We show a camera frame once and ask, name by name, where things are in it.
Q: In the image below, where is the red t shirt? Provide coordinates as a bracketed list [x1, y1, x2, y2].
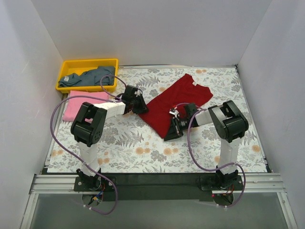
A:
[139, 74, 213, 138]

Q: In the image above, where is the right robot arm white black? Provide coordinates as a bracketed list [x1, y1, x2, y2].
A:
[164, 100, 249, 190]

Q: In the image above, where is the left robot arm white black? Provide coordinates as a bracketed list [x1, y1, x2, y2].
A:
[71, 85, 149, 191]

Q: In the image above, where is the floral table mat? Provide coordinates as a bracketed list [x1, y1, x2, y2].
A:
[47, 68, 269, 174]

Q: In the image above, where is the grey-blue t shirt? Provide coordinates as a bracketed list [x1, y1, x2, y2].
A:
[59, 66, 115, 87]

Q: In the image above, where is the yellow plastic bin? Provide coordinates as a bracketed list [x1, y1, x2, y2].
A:
[55, 58, 119, 94]

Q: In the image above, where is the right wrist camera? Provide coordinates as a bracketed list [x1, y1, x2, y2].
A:
[169, 107, 180, 119]

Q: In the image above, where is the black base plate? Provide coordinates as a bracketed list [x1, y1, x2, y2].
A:
[73, 173, 243, 201]

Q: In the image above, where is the aluminium frame rail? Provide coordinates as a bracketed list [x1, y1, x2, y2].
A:
[30, 173, 83, 194]

